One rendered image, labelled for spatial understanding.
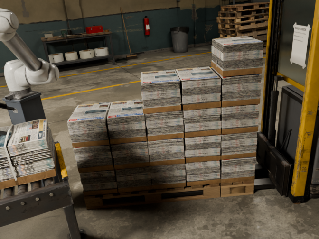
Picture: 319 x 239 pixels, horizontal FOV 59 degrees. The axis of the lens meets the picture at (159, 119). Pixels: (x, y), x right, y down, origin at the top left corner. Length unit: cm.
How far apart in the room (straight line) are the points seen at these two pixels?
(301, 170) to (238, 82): 83
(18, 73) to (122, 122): 84
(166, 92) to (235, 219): 112
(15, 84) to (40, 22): 632
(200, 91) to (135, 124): 55
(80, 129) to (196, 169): 98
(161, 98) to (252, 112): 70
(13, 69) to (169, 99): 116
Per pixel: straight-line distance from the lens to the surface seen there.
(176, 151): 226
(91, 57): 820
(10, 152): 154
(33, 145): 151
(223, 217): 240
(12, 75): 237
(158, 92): 206
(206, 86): 210
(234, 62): 210
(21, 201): 153
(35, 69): 222
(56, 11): 865
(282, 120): 289
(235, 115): 223
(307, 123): 225
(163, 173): 236
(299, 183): 249
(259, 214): 247
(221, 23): 864
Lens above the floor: 161
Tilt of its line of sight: 23 degrees down
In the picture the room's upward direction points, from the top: 5 degrees counter-clockwise
